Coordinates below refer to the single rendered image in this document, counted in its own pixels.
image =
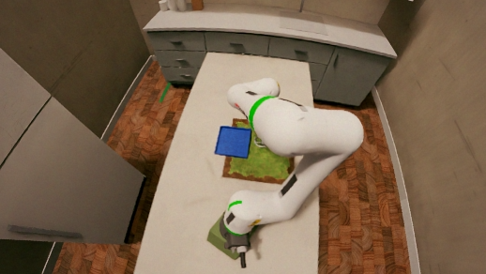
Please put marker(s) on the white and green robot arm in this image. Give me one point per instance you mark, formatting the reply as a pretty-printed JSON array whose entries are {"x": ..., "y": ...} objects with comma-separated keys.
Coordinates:
[{"x": 325, "y": 139}]

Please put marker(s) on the blue tray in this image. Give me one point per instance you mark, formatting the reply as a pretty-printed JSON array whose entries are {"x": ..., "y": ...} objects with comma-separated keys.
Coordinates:
[{"x": 233, "y": 142}]

